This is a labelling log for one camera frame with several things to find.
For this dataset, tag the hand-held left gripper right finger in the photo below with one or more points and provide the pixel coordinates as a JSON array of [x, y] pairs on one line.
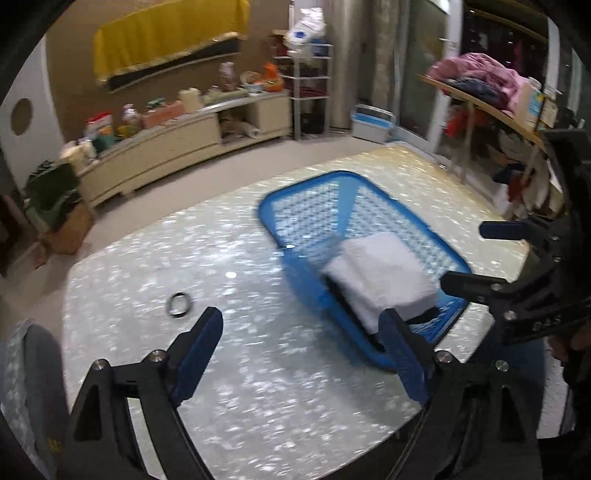
[[406, 360]]

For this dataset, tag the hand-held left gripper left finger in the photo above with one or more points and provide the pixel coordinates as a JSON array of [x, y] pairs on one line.
[[198, 355]]

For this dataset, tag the dark green plastic bag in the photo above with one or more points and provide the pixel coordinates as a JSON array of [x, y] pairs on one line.
[[51, 194]]

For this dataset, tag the pink box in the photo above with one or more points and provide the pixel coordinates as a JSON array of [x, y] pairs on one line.
[[161, 116]]

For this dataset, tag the wooden shelf rack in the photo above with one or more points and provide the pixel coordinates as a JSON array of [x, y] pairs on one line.
[[489, 108]]

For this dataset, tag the pink clothes pile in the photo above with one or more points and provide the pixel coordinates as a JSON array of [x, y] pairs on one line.
[[475, 71]]

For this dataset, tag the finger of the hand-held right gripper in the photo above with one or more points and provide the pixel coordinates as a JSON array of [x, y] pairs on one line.
[[471, 284], [503, 230]]

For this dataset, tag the white metal rack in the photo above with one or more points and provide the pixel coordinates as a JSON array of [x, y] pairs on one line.
[[298, 83]]

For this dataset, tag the black wall board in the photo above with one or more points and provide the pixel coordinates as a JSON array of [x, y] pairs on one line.
[[184, 62]]

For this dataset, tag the yellow cloth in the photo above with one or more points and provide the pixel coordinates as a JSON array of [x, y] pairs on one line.
[[161, 32]]

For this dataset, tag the dark fabric chair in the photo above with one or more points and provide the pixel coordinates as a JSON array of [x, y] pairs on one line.
[[32, 392]]

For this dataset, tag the blue and white cooler box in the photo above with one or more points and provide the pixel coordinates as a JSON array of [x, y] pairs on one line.
[[371, 124]]

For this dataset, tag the white cloth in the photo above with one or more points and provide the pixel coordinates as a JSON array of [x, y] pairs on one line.
[[378, 277]]

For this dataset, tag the cardboard box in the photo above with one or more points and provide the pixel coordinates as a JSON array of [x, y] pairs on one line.
[[69, 233]]

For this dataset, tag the white paper roll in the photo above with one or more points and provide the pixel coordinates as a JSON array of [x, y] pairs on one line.
[[252, 132]]

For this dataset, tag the patterned curtain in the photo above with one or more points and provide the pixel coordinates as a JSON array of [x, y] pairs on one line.
[[385, 50]]

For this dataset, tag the red garment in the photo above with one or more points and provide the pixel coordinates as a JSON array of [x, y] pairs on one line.
[[459, 123]]

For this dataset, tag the orange bag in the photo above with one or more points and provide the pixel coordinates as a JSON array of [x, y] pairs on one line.
[[271, 77]]

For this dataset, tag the small figurine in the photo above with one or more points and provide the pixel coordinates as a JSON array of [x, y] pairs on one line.
[[227, 76]]

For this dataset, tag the cream TV cabinet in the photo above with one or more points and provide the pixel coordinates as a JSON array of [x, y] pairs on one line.
[[161, 147]]

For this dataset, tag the cream plastic jerrycan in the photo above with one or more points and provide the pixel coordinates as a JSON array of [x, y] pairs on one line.
[[190, 101]]

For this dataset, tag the white plastic bag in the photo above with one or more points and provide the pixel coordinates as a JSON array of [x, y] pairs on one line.
[[304, 27]]

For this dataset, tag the blue plastic basket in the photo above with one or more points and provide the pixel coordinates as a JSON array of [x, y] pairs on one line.
[[272, 226]]

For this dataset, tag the white plastic container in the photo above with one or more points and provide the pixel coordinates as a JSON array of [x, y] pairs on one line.
[[527, 104]]

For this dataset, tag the red and white bag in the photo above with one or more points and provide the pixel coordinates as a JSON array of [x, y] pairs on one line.
[[99, 125]]

